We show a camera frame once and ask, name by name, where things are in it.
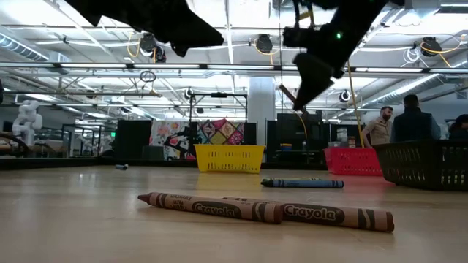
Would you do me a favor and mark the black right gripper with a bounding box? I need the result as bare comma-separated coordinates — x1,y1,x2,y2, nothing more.
283,21,366,110

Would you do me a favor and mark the black equipment cabinet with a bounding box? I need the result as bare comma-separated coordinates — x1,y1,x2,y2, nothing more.
266,113,322,164

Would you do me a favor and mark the person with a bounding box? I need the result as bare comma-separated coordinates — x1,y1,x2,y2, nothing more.
364,105,395,148
390,94,442,143
448,113,468,141

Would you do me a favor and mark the red plastic basket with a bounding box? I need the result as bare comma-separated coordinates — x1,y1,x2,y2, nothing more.
322,147,383,178

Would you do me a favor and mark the colourful patchwork quilt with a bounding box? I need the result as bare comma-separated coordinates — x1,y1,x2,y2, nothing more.
148,119,245,161

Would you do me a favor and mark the yellow plastic basket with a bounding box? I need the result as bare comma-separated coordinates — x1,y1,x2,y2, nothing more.
193,144,266,175

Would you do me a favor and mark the black partition panel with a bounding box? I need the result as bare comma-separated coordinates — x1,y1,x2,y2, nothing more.
116,119,153,161

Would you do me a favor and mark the black plastic basket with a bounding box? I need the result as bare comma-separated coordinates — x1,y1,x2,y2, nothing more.
372,139,468,192

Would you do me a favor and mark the white robot figure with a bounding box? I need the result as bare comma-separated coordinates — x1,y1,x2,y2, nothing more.
12,100,43,147

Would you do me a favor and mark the yellow cable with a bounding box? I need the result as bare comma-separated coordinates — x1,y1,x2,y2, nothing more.
345,60,366,149

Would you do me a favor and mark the black frame stand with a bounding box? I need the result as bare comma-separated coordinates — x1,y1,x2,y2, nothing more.
188,93,249,161

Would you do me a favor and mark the black metal table frame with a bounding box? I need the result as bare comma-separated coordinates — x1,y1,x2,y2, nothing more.
0,156,328,172

